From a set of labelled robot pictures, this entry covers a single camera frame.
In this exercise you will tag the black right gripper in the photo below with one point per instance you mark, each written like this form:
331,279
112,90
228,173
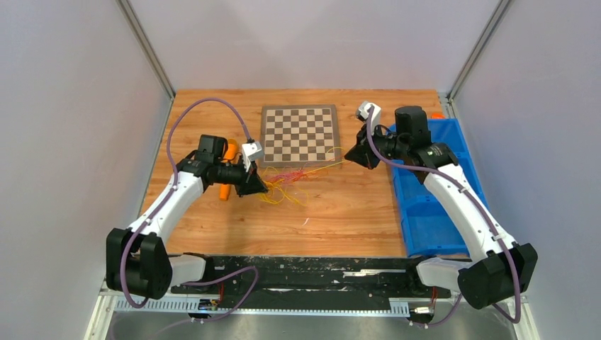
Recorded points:
363,152

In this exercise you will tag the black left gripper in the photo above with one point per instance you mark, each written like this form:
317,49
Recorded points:
251,184

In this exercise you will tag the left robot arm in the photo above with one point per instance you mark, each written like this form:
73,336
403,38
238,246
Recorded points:
137,262

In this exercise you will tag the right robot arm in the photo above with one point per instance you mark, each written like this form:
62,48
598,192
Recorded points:
500,267

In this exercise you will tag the orange plastic carrot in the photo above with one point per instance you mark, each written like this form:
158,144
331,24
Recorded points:
226,175

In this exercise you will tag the wooden chessboard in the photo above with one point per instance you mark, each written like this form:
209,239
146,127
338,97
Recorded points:
299,136

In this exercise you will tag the blue plastic bin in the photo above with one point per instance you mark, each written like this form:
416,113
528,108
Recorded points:
426,227

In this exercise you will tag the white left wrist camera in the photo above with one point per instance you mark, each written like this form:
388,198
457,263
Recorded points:
252,151

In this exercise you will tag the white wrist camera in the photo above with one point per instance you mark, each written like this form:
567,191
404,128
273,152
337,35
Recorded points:
252,151
367,109

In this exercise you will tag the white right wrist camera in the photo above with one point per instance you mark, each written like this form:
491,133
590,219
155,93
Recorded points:
367,109

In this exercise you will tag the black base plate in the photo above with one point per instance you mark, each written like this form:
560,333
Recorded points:
314,283

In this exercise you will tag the right aluminium frame post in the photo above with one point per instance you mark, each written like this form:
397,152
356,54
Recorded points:
492,24

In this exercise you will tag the aluminium frame post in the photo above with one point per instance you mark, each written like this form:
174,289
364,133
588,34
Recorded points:
492,24
146,46

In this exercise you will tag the left aluminium frame post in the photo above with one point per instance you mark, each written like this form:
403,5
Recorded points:
146,46

